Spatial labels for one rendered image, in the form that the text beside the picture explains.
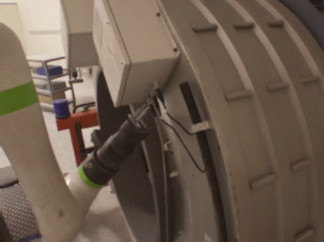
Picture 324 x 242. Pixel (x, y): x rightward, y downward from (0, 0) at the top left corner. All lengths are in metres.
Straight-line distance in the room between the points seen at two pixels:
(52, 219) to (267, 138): 0.51
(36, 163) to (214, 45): 0.46
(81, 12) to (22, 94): 0.66
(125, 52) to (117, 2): 0.15
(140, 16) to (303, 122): 0.44
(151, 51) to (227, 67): 0.17
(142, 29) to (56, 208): 0.45
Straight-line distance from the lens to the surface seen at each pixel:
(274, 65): 0.65
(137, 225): 1.33
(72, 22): 1.11
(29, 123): 0.56
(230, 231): 0.55
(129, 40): 0.54
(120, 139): 0.65
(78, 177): 0.74
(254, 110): 0.55
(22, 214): 1.86
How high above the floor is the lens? 1.74
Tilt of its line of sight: 23 degrees down
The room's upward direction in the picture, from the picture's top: 2 degrees counter-clockwise
